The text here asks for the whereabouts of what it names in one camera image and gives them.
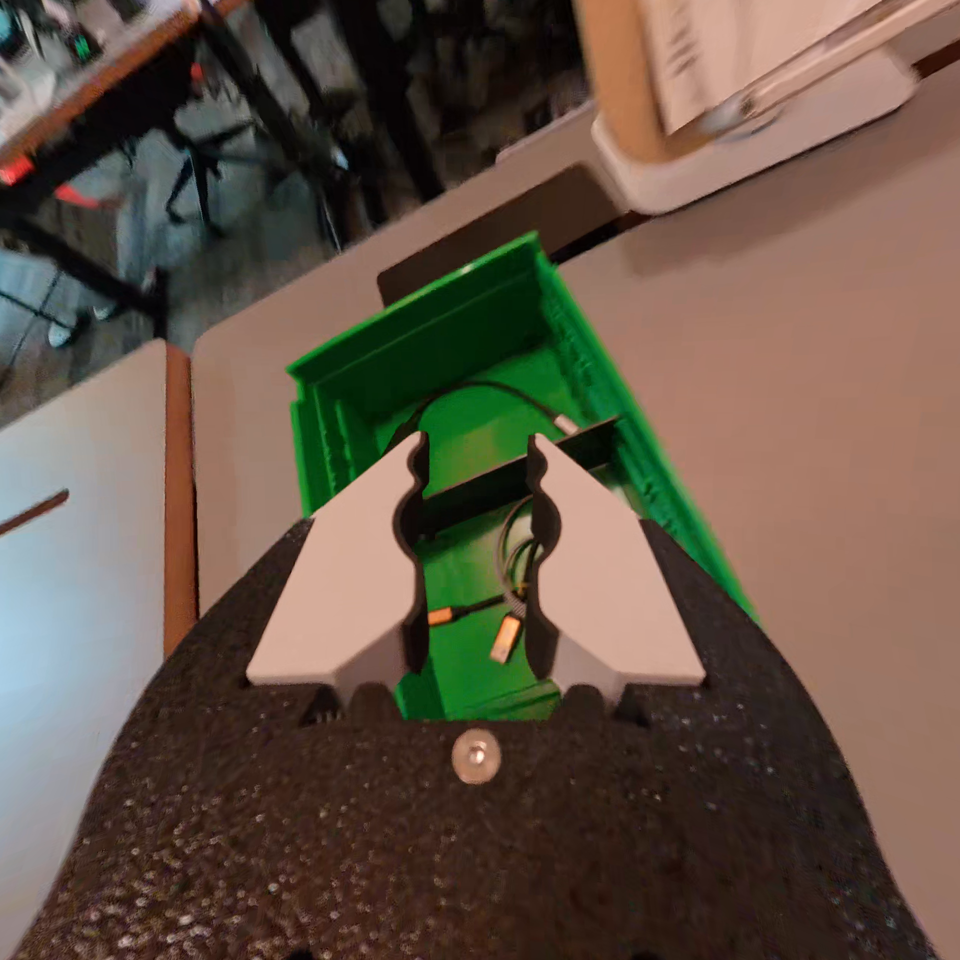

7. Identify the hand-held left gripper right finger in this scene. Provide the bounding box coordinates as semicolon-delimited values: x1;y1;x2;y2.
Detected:
525;432;708;691

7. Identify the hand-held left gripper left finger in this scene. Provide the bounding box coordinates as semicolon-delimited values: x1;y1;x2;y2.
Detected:
246;431;430;691

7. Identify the orange-tipped braided cable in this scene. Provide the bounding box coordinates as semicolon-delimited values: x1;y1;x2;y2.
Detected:
426;496;547;667

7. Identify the green plastic bin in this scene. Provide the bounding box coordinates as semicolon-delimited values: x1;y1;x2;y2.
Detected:
286;231;760;723

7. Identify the black bin divider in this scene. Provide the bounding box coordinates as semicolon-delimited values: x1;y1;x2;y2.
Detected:
418;416;625;535

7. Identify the black chair base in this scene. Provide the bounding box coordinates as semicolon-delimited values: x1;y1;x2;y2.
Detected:
163;120;265;243

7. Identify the cluttered brown desk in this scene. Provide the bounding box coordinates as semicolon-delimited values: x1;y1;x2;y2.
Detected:
0;0;252;177

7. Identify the black cable with silver plug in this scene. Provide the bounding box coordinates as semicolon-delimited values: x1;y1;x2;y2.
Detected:
384;380;585;455

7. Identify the black table cable cover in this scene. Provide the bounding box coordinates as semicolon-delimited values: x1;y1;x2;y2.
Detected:
376;162;625;310

